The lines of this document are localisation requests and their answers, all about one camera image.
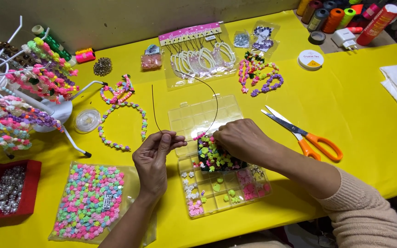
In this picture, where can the clear plastic bead organizer box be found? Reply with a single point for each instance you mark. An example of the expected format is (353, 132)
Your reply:
(205, 117)

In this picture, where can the bunch of beaded headbands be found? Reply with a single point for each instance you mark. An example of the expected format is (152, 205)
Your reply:
(43, 75)

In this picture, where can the pink beaded cat-ear headband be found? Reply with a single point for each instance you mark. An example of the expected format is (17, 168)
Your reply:
(117, 93)

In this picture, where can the row of coloured thread spools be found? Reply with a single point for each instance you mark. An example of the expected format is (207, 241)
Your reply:
(333, 17)

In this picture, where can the black tray of mixed beads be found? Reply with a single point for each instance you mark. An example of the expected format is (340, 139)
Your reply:
(219, 156)

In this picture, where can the small bag of pink beads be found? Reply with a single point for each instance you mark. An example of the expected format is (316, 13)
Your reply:
(151, 61)

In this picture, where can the yellow table cover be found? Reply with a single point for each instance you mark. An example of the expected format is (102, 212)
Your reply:
(357, 113)

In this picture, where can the white display stand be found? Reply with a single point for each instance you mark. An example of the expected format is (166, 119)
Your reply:
(59, 110)

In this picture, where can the person's right hand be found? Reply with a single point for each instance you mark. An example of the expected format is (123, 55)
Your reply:
(246, 141)

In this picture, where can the green thread spool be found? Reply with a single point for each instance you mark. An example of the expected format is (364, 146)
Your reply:
(55, 44)

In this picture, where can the bag of purple beads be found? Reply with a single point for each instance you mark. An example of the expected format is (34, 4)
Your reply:
(263, 38)

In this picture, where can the bag of pastel flower beads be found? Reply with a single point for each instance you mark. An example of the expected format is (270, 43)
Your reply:
(88, 203)

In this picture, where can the black tape roll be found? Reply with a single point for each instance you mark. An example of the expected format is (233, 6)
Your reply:
(317, 38)

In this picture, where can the heap of gold beads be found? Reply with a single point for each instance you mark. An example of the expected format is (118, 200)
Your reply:
(102, 66)

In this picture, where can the white charger plug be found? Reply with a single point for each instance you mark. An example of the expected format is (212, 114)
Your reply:
(344, 37)

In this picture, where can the pastel beaded headband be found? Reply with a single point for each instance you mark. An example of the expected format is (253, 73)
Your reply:
(144, 119)

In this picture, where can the pink thread spool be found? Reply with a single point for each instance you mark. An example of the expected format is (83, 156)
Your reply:
(85, 55)

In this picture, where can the red box of pearl beads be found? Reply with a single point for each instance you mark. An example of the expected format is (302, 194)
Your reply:
(9, 191)

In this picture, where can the person's left hand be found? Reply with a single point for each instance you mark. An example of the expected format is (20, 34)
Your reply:
(152, 168)

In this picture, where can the person's right fingers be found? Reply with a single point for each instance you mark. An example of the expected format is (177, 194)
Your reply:
(221, 135)

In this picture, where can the red cylindrical can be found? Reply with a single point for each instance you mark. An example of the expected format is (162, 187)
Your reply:
(377, 24)

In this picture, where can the small bag of grey beads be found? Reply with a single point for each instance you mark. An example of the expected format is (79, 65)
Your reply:
(241, 39)

